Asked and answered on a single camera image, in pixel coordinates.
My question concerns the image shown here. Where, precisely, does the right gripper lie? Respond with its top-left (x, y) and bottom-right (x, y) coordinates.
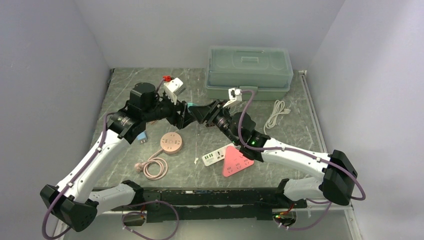
top-left (188, 99), bottom-right (240, 146)

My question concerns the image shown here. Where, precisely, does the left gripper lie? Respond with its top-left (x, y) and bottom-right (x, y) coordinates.
top-left (143, 91), bottom-right (196, 129)

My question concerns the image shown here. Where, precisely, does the teal charger cube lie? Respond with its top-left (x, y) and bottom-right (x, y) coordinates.
top-left (187, 102), bottom-right (197, 108)

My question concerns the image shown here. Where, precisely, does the round pink socket hub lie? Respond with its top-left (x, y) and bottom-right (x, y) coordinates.
top-left (160, 132), bottom-right (183, 154)

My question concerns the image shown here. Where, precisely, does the white power strip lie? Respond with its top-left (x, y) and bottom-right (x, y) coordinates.
top-left (201, 143), bottom-right (235, 167)

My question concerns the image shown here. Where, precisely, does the pink triangular socket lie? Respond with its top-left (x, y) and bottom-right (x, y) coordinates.
top-left (222, 146), bottom-right (255, 177)

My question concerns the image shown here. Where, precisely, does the pink cable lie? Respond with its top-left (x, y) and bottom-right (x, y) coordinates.
top-left (134, 149), bottom-right (169, 181)

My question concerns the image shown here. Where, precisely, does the white power strip cable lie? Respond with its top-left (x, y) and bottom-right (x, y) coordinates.
top-left (263, 99), bottom-right (292, 136)

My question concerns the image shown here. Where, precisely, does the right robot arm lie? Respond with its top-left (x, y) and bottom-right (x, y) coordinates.
top-left (188, 101), bottom-right (364, 208)

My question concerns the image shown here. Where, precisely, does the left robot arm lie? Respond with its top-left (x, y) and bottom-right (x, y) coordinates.
top-left (40, 78), bottom-right (193, 232)

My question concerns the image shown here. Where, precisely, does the blue charger cube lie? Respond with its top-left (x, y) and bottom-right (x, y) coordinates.
top-left (136, 131), bottom-right (148, 144)

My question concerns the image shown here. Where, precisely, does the green plastic storage box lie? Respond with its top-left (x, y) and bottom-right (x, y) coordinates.
top-left (204, 45), bottom-right (294, 101)

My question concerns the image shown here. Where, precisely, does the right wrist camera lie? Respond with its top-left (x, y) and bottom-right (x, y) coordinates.
top-left (223, 87), bottom-right (243, 108)

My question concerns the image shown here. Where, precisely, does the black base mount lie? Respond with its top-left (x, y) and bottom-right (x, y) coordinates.
top-left (109, 188), bottom-right (307, 227)

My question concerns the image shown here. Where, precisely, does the aluminium rail frame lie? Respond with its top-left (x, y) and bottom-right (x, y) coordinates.
top-left (51, 70), bottom-right (365, 240)

